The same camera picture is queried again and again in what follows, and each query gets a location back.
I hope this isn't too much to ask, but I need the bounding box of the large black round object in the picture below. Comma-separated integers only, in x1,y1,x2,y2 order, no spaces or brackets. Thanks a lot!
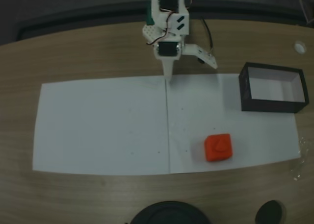
130,200,211,224

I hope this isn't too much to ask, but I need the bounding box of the metal chair frame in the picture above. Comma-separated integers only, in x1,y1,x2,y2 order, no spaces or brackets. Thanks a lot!
299,0,314,26

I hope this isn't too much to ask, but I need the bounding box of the white perforated base plate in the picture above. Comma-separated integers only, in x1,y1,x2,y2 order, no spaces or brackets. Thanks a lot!
141,25,164,46

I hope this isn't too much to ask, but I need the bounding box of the orange cube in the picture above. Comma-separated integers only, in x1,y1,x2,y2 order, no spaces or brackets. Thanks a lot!
204,133,233,163

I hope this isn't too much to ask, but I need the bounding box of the small black round object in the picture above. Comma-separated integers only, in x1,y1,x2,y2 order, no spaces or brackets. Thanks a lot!
255,199,287,224

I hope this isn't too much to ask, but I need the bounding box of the dark brown open box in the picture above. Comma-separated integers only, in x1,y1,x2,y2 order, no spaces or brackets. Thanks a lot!
239,62,309,114

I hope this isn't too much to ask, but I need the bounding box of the white gripper camera mount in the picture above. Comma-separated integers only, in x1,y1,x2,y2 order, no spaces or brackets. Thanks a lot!
183,44,218,70

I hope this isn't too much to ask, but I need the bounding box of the white round table cap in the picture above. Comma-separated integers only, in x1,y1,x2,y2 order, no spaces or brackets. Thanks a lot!
293,40,307,54

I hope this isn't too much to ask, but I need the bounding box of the white paper sheet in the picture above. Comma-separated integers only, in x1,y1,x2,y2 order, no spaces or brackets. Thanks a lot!
32,76,171,176
165,73,302,174

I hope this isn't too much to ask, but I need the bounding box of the green clamp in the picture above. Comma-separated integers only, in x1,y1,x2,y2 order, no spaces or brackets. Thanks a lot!
146,9,156,26

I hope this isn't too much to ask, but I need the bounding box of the black cable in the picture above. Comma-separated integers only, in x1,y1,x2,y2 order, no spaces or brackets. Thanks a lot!
201,18,213,54

